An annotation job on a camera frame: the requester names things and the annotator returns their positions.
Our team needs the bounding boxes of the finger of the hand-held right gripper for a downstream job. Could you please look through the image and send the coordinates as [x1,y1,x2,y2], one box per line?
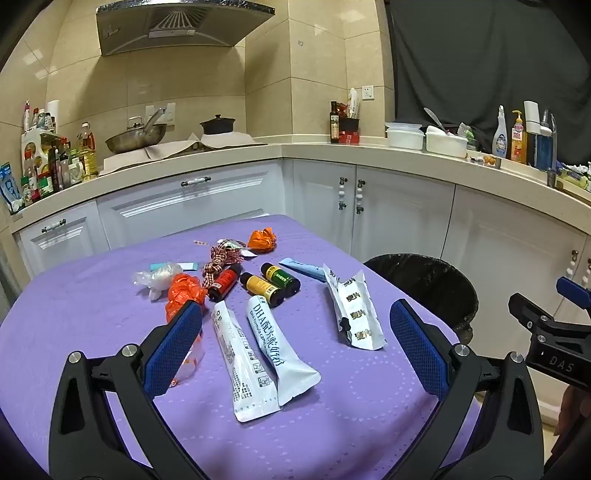
[508,292,555,332]
[555,276,591,321]

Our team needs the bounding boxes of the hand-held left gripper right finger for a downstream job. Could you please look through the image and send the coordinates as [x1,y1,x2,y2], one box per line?
[389,298,546,480]

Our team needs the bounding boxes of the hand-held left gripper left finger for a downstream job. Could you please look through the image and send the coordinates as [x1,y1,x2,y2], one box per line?
[48,300,208,480]

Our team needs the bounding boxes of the clear wrapper orange print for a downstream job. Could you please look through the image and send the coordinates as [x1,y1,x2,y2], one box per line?
[171,318,206,386]

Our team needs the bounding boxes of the black trash bin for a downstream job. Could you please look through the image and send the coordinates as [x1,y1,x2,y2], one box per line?
[363,253,479,344]

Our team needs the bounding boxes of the large orange bag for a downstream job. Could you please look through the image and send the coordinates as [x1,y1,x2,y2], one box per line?
[165,273,208,324]

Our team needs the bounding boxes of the white sachet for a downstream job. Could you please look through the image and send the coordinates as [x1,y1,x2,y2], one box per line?
[323,263,387,352]

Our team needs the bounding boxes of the white tube grey print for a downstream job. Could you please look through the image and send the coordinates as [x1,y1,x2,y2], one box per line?
[211,301,282,423]

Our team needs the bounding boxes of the clear plastic wrap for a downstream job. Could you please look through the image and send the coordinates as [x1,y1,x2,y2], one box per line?
[131,262,183,301]

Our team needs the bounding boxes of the red bottle black cap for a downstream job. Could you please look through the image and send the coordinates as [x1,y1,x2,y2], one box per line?
[208,264,243,303]

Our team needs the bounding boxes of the white tube teal cap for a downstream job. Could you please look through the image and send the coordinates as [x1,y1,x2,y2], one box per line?
[150,261,198,273]

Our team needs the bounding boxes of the red white checkered ribbon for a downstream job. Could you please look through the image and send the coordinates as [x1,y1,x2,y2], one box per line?
[194,237,250,291]

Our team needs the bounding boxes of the large white tube dark print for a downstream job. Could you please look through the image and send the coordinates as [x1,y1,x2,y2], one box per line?
[246,295,321,408]

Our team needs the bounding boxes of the yellow label black bottle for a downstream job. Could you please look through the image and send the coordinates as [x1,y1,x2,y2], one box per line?
[240,272,284,308]

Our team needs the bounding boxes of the green label black bottle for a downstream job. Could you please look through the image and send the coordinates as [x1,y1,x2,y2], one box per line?
[261,262,302,297]

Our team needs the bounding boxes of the light blue tube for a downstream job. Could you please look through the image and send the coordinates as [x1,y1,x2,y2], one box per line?
[278,257,329,282]

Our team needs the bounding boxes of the small orange bag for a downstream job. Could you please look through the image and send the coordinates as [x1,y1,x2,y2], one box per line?
[248,228,278,254]

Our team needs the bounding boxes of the person's right hand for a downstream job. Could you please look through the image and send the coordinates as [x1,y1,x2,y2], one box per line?
[556,384,591,445]

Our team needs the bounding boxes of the yellow sponge pack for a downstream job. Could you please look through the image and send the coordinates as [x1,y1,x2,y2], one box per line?
[556,164,591,192]

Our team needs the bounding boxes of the white kitchen cabinets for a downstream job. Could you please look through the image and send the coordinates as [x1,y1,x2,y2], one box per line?
[14,157,591,416]

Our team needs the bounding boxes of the purple tablecloth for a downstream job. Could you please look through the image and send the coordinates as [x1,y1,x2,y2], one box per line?
[0,213,476,480]

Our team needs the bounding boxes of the white and blue bottle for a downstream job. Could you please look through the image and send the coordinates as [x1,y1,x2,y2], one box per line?
[523,100,555,169]

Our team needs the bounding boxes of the chrome tap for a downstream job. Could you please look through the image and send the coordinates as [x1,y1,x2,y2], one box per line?
[540,110,559,188]

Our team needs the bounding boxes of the yellow dish soap bottle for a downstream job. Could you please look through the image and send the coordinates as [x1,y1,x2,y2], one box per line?
[510,110,527,164]

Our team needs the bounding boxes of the white spray bottle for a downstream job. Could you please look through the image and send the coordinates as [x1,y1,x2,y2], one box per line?
[492,106,509,158]

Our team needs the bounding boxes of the beige kitchen countertop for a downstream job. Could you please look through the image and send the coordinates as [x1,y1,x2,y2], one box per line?
[9,141,591,234]

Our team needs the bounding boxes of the white open container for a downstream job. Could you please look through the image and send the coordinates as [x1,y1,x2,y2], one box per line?
[426,126,468,156]

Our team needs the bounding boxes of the brown stove cover paper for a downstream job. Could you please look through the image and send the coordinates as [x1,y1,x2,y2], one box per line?
[99,131,269,176]

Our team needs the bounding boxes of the white lidded container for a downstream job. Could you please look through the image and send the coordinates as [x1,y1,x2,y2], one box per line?
[385,122,424,150]

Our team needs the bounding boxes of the steel wok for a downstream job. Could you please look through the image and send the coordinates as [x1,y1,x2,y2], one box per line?
[105,108,168,154]

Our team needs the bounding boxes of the group of condiment bottles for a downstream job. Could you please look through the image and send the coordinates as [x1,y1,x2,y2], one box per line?
[21,99,77,206]

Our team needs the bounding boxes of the black lidded pot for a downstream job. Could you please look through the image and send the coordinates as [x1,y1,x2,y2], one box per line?
[200,115,236,136]

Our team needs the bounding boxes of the blue white packet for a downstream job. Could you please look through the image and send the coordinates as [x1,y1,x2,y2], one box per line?
[0,162,24,213]

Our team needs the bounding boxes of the black curtain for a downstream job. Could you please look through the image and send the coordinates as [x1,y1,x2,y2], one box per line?
[388,0,591,167]

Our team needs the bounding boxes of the steel range hood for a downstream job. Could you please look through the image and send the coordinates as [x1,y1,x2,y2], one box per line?
[96,0,275,57]

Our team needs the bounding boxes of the wall switch plates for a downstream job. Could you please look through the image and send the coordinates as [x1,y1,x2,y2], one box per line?
[145,102,176,126]

